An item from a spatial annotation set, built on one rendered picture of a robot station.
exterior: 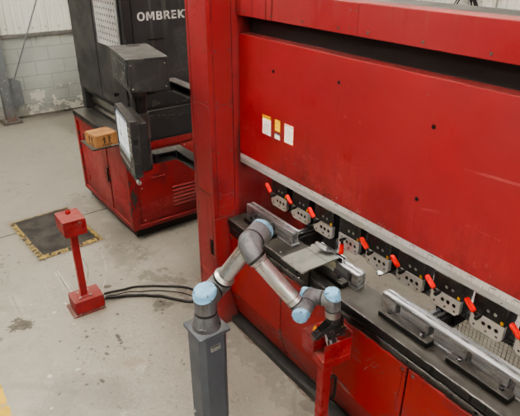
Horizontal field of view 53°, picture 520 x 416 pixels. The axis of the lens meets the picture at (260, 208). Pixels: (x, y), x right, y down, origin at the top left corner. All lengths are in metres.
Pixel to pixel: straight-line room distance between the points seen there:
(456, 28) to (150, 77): 1.76
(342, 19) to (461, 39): 0.62
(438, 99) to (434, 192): 0.38
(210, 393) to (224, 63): 1.85
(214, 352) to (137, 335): 1.30
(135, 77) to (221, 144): 0.65
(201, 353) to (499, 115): 1.75
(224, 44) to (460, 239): 1.74
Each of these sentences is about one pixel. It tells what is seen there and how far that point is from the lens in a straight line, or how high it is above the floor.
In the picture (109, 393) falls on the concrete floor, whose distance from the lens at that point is 3.62.
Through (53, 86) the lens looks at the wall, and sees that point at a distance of 9.49.
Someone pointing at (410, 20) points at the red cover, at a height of 2.26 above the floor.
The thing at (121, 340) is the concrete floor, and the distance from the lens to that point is 3.98.
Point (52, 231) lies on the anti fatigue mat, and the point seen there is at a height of 0.01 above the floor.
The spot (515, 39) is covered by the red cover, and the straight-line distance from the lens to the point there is 1.98.
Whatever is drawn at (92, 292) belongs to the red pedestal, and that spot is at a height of 0.12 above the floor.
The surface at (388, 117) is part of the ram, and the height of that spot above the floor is 1.85.
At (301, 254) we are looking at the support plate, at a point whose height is 1.00.
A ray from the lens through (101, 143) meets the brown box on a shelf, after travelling 4.63.
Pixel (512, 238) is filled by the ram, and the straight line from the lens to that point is 2.14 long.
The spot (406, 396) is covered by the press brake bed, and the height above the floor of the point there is 0.61.
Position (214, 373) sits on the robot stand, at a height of 0.52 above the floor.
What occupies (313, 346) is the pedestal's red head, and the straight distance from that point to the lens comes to 2.70.
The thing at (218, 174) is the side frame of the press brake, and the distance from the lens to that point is 3.37.
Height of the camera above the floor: 2.52
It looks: 27 degrees down
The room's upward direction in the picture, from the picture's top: straight up
